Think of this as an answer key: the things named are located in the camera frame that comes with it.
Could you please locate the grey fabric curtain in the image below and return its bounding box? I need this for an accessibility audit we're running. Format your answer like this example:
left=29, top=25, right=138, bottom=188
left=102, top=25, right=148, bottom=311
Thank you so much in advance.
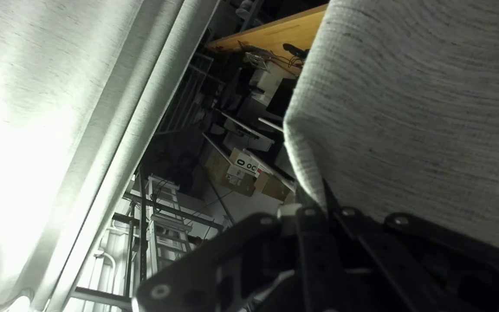
left=282, top=0, right=499, bottom=259

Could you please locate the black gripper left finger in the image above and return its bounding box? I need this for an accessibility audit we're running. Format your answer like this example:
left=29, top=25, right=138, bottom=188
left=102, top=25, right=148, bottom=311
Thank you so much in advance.
left=134, top=204, right=346, bottom=312

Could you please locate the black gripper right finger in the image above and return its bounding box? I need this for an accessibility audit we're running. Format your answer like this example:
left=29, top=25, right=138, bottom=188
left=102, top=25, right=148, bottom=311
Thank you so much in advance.
left=320, top=179, right=499, bottom=312

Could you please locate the white box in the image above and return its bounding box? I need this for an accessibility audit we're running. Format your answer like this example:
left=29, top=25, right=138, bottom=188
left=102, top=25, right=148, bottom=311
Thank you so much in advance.
left=247, top=60, right=289, bottom=110

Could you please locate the brown cardboard box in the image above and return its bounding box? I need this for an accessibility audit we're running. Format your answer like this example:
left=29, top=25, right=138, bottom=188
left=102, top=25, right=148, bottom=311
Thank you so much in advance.
left=200, top=138, right=292, bottom=204

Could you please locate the white sheer curtain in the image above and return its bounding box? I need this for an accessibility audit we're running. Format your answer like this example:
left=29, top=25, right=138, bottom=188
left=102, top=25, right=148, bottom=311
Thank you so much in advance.
left=0, top=0, right=221, bottom=312

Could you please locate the wooden shelf board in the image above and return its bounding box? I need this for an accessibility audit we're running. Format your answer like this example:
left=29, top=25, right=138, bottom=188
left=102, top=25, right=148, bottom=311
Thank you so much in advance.
left=204, top=4, right=328, bottom=77

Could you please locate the wire mesh rack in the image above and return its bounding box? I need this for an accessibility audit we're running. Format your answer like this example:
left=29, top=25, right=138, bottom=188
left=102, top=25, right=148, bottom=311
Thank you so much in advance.
left=157, top=53, right=216, bottom=138

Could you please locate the white metal shelf rack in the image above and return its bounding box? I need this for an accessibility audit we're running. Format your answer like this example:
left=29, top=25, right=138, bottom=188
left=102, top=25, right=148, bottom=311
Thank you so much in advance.
left=69, top=172, right=228, bottom=312

